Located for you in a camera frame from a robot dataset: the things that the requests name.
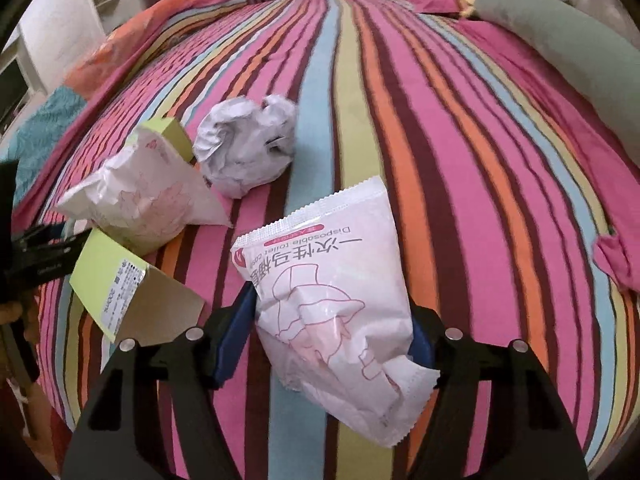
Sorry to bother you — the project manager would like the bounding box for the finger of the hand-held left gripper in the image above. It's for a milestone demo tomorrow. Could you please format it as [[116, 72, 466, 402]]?
[[12, 225, 95, 253]]

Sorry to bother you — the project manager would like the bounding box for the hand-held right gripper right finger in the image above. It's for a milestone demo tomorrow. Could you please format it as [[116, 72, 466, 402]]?
[[407, 305, 588, 480]]

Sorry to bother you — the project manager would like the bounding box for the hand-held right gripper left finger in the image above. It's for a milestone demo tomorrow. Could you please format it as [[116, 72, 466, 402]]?
[[62, 282, 258, 480]]

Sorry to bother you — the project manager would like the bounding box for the light green box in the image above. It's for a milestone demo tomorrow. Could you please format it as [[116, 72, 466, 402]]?
[[69, 117, 207, 345]]

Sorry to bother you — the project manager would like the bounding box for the white packet with pink print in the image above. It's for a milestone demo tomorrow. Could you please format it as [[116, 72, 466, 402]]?
[[230, 175, 441, 448], [56, 127, 235, 256]]

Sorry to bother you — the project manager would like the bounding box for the white paper ball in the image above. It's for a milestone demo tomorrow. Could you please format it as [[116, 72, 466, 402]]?
[[192, 94, 297, 200]]

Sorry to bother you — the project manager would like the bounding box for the orange and teal quilt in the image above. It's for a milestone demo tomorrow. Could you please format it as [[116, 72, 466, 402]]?
[[10, 0, 248, 211]]

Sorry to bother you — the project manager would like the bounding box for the black television screen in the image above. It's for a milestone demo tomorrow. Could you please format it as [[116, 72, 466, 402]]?
[[0, 57, 31, 126]]

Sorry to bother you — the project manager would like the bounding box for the striped bed sheet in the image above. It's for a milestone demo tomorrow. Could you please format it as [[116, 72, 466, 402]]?
[[10, 0, 640, 480]]

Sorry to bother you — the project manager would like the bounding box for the white wardrobe cabinet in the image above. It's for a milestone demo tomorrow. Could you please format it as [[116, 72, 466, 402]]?
[[17, 0, 108, 96]]

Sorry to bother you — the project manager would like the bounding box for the pink pillow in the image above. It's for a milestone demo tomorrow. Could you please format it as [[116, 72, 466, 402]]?
[[452, 17, 640, 293], [400, 0, 473, 16]]

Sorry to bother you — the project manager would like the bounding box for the green plush pillow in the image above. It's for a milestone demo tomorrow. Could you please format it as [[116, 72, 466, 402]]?
[[472, 0, 640, 171]]

